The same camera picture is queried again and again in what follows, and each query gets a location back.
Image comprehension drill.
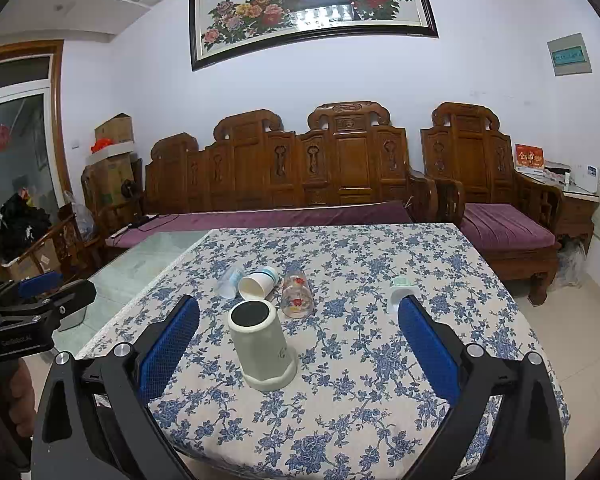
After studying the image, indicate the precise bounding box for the white paper cup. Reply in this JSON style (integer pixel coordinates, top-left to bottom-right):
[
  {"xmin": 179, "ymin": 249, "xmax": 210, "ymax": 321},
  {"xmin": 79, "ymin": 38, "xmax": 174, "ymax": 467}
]
[{"xmin": 237, "ymin": 266, "xmax": 281, "ymax": 300}]

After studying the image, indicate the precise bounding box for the square purple seat cushion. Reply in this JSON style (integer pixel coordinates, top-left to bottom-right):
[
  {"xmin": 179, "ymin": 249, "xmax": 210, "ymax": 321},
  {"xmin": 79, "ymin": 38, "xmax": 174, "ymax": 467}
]
[{"xmin": 460, "ymin": 203, "xmax": 562, "ymax": 262}]

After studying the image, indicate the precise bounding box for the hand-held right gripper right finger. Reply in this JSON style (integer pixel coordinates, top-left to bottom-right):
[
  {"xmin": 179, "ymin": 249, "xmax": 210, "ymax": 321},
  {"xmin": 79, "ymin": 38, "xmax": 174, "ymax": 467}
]
[{"xmin": 398, "ymin": 295, "xmax": 567, "ymax": 480}]

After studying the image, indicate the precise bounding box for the small brown cardboard box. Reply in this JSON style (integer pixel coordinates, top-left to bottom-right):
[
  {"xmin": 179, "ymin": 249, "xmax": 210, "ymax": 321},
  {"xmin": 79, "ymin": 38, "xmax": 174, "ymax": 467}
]
[{"xmin": 94, "ymin": 113, "xmax": 134, "ymax": 145}]

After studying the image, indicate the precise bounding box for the large brown cardboard box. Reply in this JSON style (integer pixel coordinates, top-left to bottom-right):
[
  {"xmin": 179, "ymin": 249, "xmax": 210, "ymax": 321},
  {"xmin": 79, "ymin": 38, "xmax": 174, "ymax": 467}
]
[{"xmin": 85, "ymin": 152, "xmax": 137, "ymax": 213}]

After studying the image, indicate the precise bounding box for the grey wall electrical panel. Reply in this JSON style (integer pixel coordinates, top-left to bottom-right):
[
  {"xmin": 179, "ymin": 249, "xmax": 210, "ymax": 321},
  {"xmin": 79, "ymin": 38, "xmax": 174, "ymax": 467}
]
[{"xmin": 547, "ymin": 33, "xmax": 594, "ymax": 77}]

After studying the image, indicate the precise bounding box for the person's left hand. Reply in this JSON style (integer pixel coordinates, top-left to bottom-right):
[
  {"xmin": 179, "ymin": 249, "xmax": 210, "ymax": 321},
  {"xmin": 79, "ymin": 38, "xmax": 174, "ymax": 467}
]
[{"xmin": 0, "ymin": 360, "xmax": 37, "ymax": 443}]

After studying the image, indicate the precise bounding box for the carved wooden sofa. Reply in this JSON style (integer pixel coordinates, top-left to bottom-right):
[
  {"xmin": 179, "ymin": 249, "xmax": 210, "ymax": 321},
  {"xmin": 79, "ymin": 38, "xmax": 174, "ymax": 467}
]
[{"xmin": 142, "ymin": 101, "xmax": 439, "ymax": 226}]

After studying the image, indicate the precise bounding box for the pile of dark clothes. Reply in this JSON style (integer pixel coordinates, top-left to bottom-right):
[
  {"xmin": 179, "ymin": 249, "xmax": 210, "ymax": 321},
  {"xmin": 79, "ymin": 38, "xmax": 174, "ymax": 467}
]
[{"xmin": 0, "ymin": 192, "xmax": 54, "ymax": 262}]

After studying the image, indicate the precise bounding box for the long purple sofa cushion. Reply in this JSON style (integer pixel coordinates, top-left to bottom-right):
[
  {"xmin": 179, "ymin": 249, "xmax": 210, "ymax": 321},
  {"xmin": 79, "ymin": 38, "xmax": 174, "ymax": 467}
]
[{"xmin": 105, "ymin": 201, "xmax": 414, "ymax": 250}]

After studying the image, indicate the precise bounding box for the white device box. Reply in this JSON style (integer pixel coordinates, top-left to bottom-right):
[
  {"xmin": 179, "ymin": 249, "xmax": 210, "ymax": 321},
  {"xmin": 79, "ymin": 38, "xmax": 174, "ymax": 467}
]
[{"xmin": 571, "ymin": 163, "xmax": 600, "ymax": 193}]

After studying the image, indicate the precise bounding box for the glass cup with red print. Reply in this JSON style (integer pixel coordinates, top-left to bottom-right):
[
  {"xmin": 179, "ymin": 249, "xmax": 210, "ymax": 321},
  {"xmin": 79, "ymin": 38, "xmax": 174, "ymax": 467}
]
[{"xmin": 280, "ymin": 264, "xmax": 313, "ymax": 319}]

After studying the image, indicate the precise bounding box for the wooden side table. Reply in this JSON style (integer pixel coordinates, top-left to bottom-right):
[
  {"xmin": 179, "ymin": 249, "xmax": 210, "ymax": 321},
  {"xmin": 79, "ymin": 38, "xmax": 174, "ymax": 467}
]
[{"xmin": 554, "ymin": 180, "xmax": 600, "ymax": 257}]

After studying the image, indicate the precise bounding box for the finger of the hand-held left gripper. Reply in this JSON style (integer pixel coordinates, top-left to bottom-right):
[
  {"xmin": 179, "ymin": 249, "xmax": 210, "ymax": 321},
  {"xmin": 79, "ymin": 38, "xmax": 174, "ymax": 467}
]
[
  {"xmin": 39, "ymin": 278, "xmax": 97, "ymax": 332},
  {"xmin": 0, "ymin": 271, "xmax": 65, "ymax": 311}
]

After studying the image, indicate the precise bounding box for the wooden framed glass door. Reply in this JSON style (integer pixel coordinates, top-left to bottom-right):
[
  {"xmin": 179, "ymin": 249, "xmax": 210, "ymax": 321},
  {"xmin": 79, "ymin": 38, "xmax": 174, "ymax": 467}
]
[{"xmin": 0, "ymin": 40, "xmax": 74, "ymax": 221}]

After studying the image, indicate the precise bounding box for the clear plastic bag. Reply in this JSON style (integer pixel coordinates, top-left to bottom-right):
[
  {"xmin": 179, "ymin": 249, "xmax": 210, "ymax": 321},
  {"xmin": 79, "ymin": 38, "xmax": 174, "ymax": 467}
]
[{"xmin": 556, "ymin": 241, "xmax": 589, "ymax": 289}]

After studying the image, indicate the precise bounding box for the red gift box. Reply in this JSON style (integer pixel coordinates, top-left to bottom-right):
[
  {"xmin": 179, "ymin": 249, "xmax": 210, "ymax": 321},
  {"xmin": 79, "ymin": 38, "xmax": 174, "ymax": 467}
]
[{"xmin": 514, "ymin": 143, "xmax": 546, "ymax": 174}]

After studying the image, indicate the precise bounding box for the blue floral tablecloth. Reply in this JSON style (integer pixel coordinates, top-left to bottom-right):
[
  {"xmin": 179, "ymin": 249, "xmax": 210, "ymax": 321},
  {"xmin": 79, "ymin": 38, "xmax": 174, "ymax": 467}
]
[{"xmin": 74, "ymin": 222, "xmax": 572, "ymax": 480}]

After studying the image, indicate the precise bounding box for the wooden chair with armrests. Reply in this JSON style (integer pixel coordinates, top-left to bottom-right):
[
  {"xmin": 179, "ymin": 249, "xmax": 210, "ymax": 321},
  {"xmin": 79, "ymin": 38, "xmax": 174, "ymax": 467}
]
[{"xmin": 0, "ymin": 202, "xmax": 102, "ymax": 292}]

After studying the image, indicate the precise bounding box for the framed peacock flower painting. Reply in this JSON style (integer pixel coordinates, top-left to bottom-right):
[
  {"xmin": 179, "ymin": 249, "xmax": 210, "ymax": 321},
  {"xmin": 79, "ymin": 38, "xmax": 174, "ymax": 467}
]
[{"xmin": 188, "ymin": 0, "xmax": 439, "ymax": 72}]

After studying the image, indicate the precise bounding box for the cream ceramic cup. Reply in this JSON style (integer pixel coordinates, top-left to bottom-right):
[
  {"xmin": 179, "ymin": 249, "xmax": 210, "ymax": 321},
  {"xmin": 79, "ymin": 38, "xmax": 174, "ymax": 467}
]
[{"xmin": 228, "ymin": 300, "xmax": 299, "ymax": 392}]

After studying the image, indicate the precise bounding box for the carved wooden armchair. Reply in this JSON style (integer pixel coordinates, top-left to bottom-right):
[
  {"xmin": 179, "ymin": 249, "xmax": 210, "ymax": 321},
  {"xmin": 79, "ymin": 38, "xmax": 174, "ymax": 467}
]
[{"xmin": 420, "ymin": 102, "xmax": 564, "ymax": 307}]

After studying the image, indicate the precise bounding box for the small white and green cup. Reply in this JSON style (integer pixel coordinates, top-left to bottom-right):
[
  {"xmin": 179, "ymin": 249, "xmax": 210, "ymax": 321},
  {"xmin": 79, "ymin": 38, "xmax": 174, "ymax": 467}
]
[{"xmin": 387, "ymin": 276, "xmax": 422, "ymax": 311}]

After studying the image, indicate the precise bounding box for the clear plastic cup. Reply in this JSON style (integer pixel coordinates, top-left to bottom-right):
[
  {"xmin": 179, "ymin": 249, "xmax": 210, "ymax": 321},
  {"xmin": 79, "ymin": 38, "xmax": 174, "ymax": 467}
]
[{"xmin": 215, "ymin": 266, "xmax": 246, "ymax": 301}]

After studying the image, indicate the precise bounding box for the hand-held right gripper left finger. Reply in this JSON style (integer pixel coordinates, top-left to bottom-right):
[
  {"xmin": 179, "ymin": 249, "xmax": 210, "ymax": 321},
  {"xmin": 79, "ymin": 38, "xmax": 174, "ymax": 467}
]
[{"xmin": 31, "ymin": 294, "xmax": 201, "ymax": 480}]

